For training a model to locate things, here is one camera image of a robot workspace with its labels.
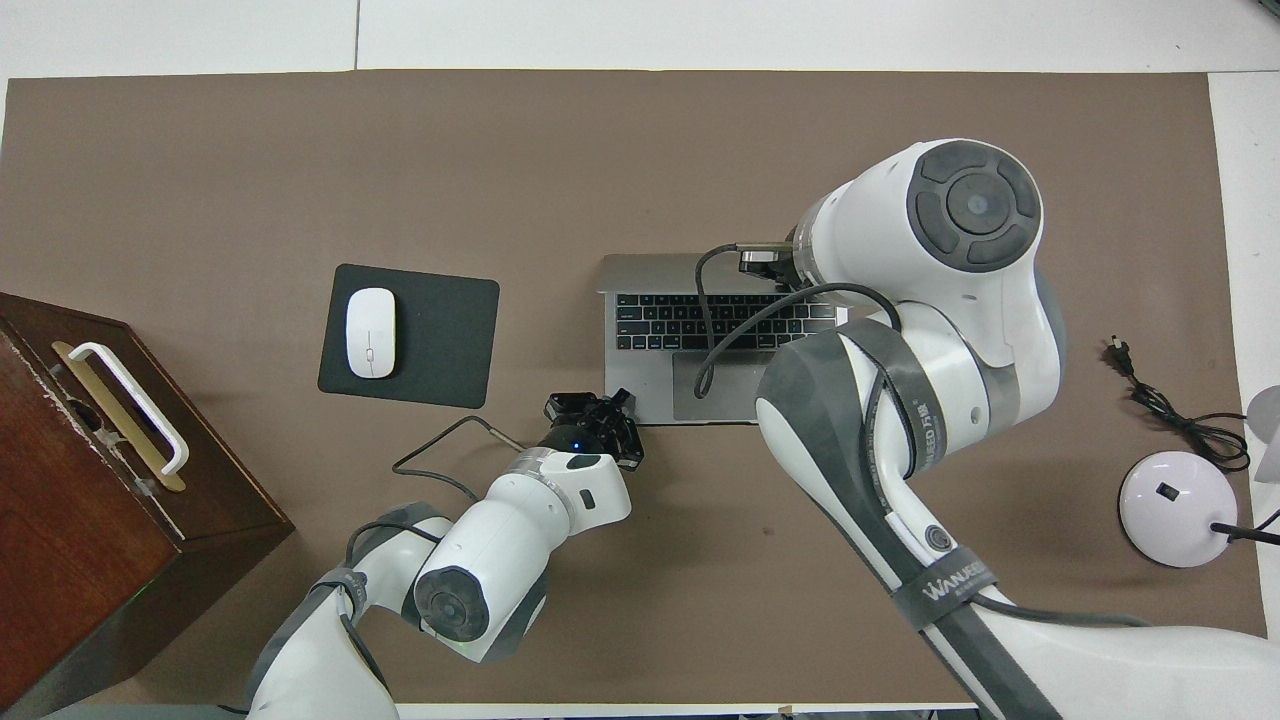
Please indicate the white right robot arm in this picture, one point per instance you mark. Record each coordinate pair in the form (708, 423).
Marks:
(940, 400)

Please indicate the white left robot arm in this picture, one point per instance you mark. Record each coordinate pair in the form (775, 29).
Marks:
(480, 560)

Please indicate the dark wooden box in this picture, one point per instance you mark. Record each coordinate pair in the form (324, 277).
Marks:
(90, 560)

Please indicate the white computer mouse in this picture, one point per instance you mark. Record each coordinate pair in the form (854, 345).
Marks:
(370, 332)

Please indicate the brown table mat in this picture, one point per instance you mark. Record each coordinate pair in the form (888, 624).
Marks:
(300, 160)

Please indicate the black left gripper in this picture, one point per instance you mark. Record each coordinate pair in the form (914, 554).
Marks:
(580, 435)

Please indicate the grey aluminium laptop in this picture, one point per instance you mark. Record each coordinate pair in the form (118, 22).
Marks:
(655, 372)

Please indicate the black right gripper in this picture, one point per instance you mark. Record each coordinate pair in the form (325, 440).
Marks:
(765, 265)

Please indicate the black mouse pad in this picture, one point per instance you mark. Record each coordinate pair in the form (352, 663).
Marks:
(440, 340)

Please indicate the white round lamp base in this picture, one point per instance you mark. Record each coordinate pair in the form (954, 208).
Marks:
(1170, 510)

